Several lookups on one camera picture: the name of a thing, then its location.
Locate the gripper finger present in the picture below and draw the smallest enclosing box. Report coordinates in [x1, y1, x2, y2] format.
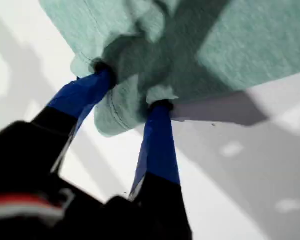
[31, 63, 117, 175]
[129, 99, 193, 240]

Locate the pale green T-shirt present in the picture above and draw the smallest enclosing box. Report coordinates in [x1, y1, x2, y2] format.
[38, 0, 300, 138]

